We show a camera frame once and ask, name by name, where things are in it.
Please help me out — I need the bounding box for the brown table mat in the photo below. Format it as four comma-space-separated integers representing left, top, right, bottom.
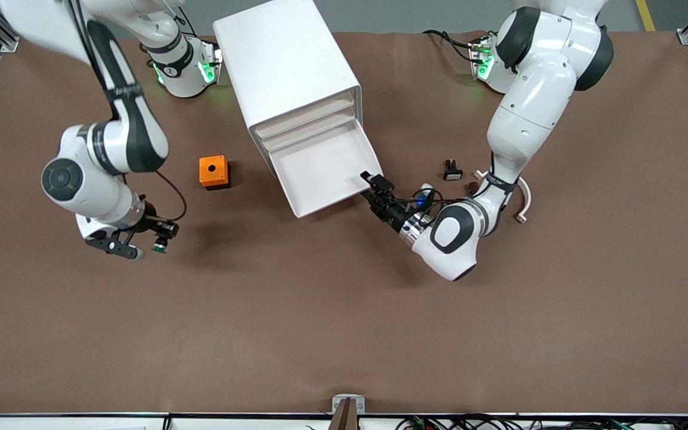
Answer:
0, 30, 688, 416

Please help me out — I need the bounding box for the white cabinet drawer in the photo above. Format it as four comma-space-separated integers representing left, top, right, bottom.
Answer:
250, 90, 358, 139
257, 107, 358, 152
269, 122, 383, 219

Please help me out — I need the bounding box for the black cable bundle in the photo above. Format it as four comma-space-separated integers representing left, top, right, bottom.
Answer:
395, 414, 688, 430

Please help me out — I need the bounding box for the orange box with black base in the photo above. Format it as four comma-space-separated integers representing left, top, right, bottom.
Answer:
199, 155, 232, 191

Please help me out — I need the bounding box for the white drawer cabinet shell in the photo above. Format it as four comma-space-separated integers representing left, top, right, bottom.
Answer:
212, 0, 364, 179

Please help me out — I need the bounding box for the white semicircular pipe clamp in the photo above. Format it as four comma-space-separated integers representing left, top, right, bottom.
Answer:
474, 169, 533, 225

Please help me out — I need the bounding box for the black left arm base cable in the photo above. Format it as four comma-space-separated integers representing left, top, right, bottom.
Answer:
422, 29, 479, 63

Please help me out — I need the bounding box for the black arm base cable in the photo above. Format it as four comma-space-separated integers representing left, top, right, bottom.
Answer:
422, 29, 479, 63
165, 0, 200, 38

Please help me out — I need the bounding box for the black right arm base cable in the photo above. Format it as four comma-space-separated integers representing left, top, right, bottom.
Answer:
165, 0, 200, 38

